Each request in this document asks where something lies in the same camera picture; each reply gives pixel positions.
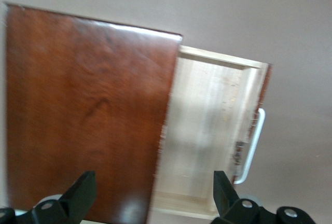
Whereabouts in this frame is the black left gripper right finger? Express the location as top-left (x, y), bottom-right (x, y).
top-left (210, 171), bottom-right (316, 224)

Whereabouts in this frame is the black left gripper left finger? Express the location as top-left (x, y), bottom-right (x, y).
top-left (0, 171), bottom-right (98, 224)

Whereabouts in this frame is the light wood drawer white handle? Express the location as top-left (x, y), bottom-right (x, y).
top-left (149, 45), bottom-right (273, 220)

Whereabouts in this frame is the dark red wooden cabinet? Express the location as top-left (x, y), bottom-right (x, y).
top-left (4, 3), bottom-right (183, 224)

